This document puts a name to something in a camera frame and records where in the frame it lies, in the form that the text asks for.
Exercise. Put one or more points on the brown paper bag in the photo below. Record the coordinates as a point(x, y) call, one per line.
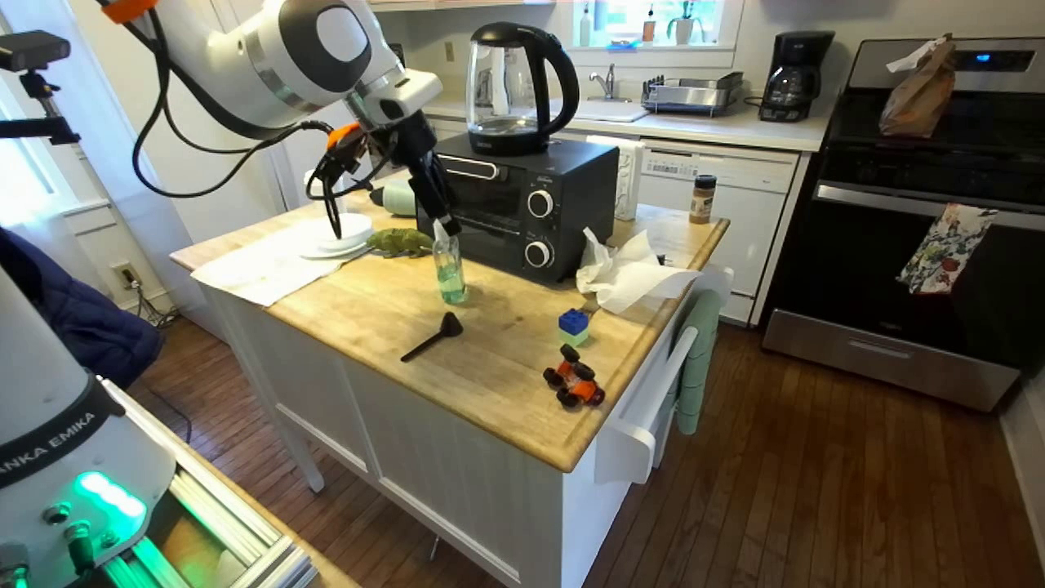
point(918, 98)

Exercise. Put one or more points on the black glass electric kettle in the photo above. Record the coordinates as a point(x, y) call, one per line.
point(514, 90)

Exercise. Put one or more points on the green toy chameleon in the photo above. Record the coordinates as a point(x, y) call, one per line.
point(400, 242)

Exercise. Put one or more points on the dark blue jacket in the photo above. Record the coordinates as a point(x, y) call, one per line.
point(73, 310)

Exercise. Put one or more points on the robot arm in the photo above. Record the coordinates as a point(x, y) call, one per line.
point(269, 57)

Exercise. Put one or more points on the white round plate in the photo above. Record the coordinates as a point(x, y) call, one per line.
point(343, 237)

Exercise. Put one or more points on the potted plant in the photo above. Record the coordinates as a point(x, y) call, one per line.
point(684, 28)

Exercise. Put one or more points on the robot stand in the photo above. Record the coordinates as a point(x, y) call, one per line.
point(245, 531)

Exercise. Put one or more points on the black coffee maker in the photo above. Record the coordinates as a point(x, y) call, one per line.
point(792, 82)

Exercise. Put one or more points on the camera on mount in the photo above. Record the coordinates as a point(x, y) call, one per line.
point(33, 53)

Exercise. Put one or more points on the tap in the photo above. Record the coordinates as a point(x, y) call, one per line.
point(608, 82)

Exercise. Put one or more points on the toaster oven door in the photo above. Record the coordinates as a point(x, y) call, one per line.
point(482, 208)

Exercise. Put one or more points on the black scoop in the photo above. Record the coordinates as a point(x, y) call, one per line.
point(447, 327)

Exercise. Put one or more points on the orange toy car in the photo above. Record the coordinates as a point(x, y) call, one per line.
point(575, 380)

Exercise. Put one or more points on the window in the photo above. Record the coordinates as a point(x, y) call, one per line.
point(20, 180)
point(629, 16)

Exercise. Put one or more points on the sink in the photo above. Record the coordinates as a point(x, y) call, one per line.
point(604, 110)

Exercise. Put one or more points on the wall socket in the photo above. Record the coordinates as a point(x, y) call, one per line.
point(125, 275)
point(449, 51)

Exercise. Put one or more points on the dish rack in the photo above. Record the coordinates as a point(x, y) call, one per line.
point(694, 94)

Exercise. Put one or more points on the pale green bottle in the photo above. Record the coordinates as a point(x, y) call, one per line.
point(398, 198)

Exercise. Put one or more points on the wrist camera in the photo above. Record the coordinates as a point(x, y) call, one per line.
point(341, 163)

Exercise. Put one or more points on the clear soap bottle green liquid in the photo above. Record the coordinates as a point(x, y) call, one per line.
point(450, 273)

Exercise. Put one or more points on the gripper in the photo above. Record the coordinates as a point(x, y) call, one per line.
point(418, 147)

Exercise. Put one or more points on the floral kitchen towel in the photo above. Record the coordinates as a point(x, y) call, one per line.
point(947, 249)

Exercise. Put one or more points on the spice jar with black lid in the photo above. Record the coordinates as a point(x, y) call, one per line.
point(702, 200)

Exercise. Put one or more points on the black steel stove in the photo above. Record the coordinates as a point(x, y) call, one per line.
point(865, 269)

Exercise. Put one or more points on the green hanging towel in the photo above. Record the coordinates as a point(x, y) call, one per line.
point(698, 359)

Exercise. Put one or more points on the black toaster oven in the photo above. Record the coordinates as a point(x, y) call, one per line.
point(563, 204)

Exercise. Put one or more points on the toaster oven knob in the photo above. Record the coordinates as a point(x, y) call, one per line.
point(540, 203)
point(537, 254)

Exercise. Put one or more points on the brown bottle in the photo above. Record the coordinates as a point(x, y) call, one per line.
point(648, 27)

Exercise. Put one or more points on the blue and green toy block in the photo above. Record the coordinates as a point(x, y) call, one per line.
point(573, 327)

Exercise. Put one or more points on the stove drawer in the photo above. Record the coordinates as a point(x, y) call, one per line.
point(882, 355)

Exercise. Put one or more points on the white paper towel roll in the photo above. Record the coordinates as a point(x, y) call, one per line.
point(629, 175)

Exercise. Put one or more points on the white flat cloth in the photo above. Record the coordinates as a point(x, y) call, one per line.
point(261, 265)

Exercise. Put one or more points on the white dishwasher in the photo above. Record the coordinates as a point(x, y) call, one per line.
point(735, 212)

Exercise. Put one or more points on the crumpled white paper towel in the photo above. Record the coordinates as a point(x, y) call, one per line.
point(629, 278)

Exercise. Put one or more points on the white bottle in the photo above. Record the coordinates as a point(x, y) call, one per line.
point(585, 28)

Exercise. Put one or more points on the white towel rail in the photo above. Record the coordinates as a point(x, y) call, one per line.
point(645, 408)

